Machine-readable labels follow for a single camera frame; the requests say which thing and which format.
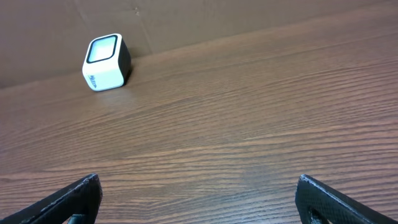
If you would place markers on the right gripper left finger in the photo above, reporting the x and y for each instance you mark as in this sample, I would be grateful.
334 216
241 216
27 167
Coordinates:
78 202

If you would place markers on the white barcode scanner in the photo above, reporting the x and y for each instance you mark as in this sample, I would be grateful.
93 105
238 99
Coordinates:
107 63

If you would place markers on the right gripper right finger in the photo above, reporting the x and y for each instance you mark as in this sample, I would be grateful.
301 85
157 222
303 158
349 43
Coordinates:
317 202

